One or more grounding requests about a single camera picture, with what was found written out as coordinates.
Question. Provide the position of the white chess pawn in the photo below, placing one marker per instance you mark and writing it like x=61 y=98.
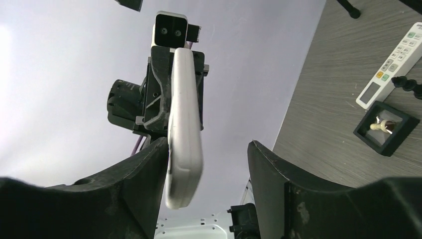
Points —
x=384 y=125

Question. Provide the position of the black framed display box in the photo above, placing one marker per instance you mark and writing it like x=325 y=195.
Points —
x=383 y=143

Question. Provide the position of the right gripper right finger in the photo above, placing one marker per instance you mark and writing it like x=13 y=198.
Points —
x=292 y=203

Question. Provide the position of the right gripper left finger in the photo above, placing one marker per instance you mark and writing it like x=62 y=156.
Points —
x=120 y=202

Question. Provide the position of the white remote with dark buttons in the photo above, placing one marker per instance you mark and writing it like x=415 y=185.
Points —
x=186 y=159

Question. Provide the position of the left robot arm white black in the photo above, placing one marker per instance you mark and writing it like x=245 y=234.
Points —
x=125 y=104

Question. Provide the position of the black music stand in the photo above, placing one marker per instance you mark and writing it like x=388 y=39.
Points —
x=355 y=13

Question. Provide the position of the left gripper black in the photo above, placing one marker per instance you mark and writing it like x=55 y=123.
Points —
x=157 y=90

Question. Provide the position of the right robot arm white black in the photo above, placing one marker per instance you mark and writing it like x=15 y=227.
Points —
x=194 y=227

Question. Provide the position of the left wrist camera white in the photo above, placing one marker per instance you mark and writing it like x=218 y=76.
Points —
x=173 y=30

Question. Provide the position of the long white remote control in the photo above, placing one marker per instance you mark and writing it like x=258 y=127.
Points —
x=401 y=60

